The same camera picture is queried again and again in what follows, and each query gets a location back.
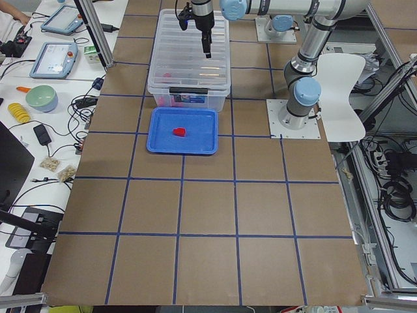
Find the orange toy carrot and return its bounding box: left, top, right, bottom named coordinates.
left=16, top=86, right=31, bottom=93

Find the white plastic chair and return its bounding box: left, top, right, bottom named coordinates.
left=315, top=53, right=366, bottom=142

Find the clear plastic storage box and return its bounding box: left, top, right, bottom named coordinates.
left=147, top=8, right=233, bottom=113

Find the clear ribbed box lid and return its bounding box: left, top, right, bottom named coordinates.
left=147, top=8, right=232, bottom=94

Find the aluminium frame post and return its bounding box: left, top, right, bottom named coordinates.
left=74, top=0, right=114, bottom=68

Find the black box latch handle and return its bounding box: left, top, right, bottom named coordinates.
left=169, top=87, right=209, bottom=95

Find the blue teach pendant tablet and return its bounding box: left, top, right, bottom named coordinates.
left=40, top=5, right=83, bottom=35
left=29, top=42, right=78, bottom=79

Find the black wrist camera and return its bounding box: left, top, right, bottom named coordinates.
left=178, top=2, right=192, bottom=31

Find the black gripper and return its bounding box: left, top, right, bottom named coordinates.
left=194, top=14, right=214, bottom=59

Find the snack bag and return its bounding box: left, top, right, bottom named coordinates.
left=40, top=157, right=61, bottom=172
left=57, top=165, right=77, bottom=183

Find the green and blue bowl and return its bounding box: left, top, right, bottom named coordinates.
left=25, top=85, right=58, bottom=113

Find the green white carton box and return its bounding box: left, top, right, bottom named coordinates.
left=83, top=46, right=100, bottom=64

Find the yellow toy corn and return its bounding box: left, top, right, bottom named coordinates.
left=8, top=102, right=31, bottom=124

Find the black monitor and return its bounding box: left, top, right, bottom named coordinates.
left=0, top=123, right=35, bottom=211

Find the blue plastic tray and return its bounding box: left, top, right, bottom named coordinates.
left=147, top=107, right=218, bottom=155

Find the black power adapter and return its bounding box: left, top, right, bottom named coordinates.
left=33, top=124, right=51, bottom=146

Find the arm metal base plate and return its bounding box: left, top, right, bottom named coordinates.
left=266, top=99, right=321, bottom=140
left=255, top=17, right=296, bottom=44

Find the red toy block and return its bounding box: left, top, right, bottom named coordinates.
left=173, top=127, right=186, bottom=137

